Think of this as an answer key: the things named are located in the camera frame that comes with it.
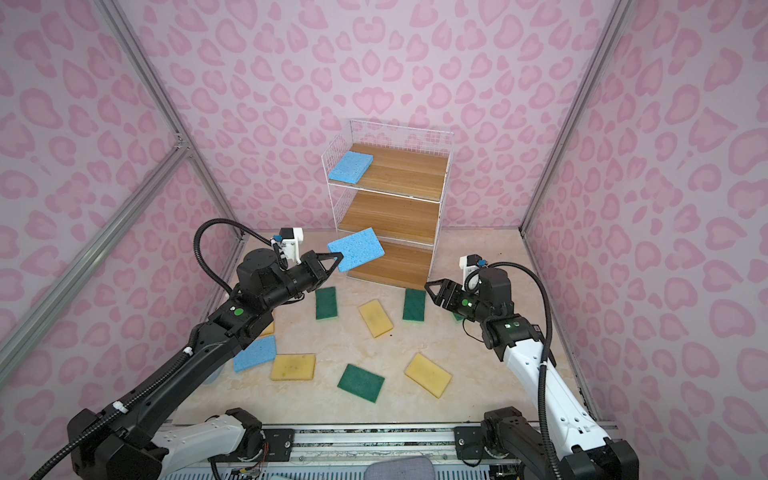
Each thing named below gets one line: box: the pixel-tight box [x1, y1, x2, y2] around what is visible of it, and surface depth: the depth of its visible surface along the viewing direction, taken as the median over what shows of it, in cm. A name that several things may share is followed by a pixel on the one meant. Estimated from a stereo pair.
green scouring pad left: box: [315, 286, 338, 320], surface depth 98 cm
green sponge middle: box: [402, 288, 426, 321], surface depth 99 cm
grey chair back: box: [364, 456, 436, 480], surface depth 69 cm
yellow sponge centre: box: [358, 299, 394, 338], surface depth 97 cm
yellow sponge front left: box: [270, 353, 316, 381], surface depth 86 cm
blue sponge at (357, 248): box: [327, 227, 386, 273], surface depth 72 cm
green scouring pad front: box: [337, 364, 385, 403], surface depth 84 cm
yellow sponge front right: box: [404, 352, 453, 399], surface depth 85 cm
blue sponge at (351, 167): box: [327, 151, 374, 185], surface depth 78 cm
